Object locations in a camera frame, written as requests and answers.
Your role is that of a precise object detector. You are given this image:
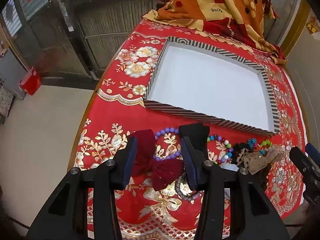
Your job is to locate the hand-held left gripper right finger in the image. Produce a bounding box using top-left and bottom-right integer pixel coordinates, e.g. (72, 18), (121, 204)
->
(181, 137), (290, 240)

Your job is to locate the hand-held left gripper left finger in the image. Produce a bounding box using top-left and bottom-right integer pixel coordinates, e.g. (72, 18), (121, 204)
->
(26, 134), (138, 240)

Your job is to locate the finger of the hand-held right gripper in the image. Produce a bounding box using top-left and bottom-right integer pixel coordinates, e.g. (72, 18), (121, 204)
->
(289, 146), (320, 204)
(305, 143), (320, 164)

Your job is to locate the red velvet bow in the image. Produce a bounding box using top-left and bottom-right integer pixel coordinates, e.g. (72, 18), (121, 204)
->
(129, 129), (185, 192)

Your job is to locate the black velvet bow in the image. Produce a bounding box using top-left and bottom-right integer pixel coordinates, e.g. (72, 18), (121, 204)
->
(179, 123), (210, 163)

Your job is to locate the multicolour bead bracelet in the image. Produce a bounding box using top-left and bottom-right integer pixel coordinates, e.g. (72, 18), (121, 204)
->
(207, 134), (234, 165)

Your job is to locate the purple bead bracelet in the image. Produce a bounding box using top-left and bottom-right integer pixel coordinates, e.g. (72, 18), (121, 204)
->
(152, 127), (182, 162)

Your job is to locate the brown scrunchie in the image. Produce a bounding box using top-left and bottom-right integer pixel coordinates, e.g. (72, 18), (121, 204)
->
(254, 166), (272, 189)

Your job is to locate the beige patterned bow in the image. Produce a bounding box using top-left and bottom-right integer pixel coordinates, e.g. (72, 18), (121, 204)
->
(239, 147), (285, 176)

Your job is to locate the striped shallow box tray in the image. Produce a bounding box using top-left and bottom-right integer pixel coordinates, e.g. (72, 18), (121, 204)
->
(143, 36), (280, 137)

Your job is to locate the red floral tablecloth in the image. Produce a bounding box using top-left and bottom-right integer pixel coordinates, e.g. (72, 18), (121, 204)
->
(67, 17), (309, 240)

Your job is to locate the metal gate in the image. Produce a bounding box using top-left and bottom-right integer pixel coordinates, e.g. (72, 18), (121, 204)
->
(49, 0), (162, 80)

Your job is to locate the floral cloth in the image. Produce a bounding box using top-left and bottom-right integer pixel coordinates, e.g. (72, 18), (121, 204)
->
(0, 85), (13, 125)

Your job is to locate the orange floral blanket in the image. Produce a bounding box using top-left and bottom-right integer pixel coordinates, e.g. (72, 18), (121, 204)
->
(142, 0), (288, 65)

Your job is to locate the barred window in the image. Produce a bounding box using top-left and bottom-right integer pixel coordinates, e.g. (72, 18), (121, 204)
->
(0, 0), (52, 39)

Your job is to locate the grey braided hair tie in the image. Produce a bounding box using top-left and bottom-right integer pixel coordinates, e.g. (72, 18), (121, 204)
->
(175, 171), (204, 200)

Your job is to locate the red yellow wall decoration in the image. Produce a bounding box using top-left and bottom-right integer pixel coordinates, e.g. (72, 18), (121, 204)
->
(305, 15), (320, 34)

